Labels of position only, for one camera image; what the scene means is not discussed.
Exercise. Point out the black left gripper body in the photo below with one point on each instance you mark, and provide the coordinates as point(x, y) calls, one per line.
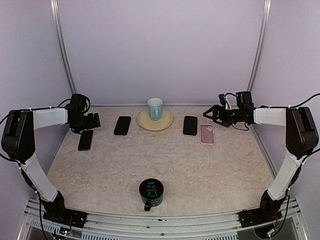
point(88, 124)

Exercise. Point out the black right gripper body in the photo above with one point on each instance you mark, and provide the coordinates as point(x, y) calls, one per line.
point(224, 117)

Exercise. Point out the purple-edged smartphone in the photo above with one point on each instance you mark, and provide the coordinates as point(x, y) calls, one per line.
point(85, 141)

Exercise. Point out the pink phone case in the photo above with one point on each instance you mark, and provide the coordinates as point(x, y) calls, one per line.
point(207, 137)

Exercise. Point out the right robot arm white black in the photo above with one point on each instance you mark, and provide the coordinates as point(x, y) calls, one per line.
point(300, 138)

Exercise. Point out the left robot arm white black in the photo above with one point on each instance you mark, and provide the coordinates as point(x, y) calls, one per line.
point(18, 142)

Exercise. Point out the beige plate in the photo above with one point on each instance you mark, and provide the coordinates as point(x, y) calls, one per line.
point(146, 123)

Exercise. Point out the light blue mug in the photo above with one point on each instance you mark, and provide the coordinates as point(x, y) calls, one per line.
point(155, 108)

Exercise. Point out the black mug with green print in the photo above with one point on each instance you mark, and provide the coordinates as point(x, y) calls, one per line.
point(151, 191)

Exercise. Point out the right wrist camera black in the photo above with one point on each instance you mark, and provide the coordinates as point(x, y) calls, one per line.
point(224, 101)

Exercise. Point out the right aluminium corner post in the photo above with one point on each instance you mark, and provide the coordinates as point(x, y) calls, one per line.
point(260, 44)

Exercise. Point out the aluminium corner post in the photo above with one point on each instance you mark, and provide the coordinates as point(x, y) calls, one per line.
point(260, 44)
point(58, 29)

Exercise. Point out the left aluminium corner post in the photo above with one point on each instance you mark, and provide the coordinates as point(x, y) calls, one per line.
point(58, 29)

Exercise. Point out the aluminium front rail frame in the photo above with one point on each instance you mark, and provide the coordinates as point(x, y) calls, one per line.
point(228, 225)

